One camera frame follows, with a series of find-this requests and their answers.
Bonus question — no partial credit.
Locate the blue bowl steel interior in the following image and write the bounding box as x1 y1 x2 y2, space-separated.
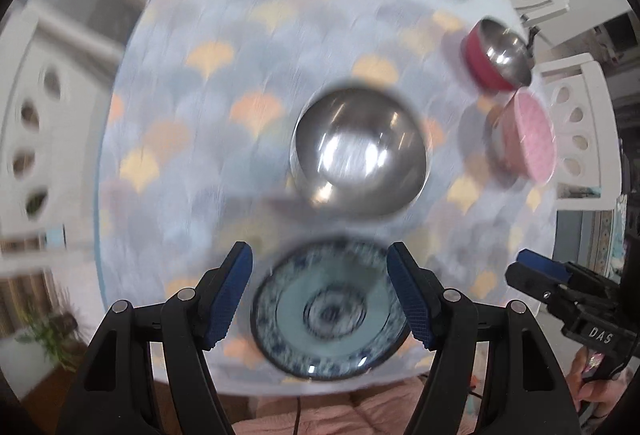
290 85 432 219

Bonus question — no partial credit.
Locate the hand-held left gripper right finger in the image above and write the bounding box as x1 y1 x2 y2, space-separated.
386 241 583 435

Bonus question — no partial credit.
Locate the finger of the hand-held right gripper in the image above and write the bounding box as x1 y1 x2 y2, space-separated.
505 248 575 305

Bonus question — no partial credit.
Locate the green potted plant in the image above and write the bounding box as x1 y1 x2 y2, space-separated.
15 300 82 372

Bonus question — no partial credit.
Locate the red bowl steel interior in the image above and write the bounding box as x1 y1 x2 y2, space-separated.
460 18 534 92

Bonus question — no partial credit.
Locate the light pink bowl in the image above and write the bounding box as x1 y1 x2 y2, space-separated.
492 90 557 187

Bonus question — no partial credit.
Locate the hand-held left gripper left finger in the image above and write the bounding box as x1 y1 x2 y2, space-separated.
55 240 254 435

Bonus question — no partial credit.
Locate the person's right hand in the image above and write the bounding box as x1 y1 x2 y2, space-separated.
570 345 640 421

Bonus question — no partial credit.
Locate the floral ceramic plate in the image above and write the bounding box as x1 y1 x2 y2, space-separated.
250 240 414 382

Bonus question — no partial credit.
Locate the person's pink clothing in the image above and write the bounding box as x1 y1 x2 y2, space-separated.
234 379 427 435

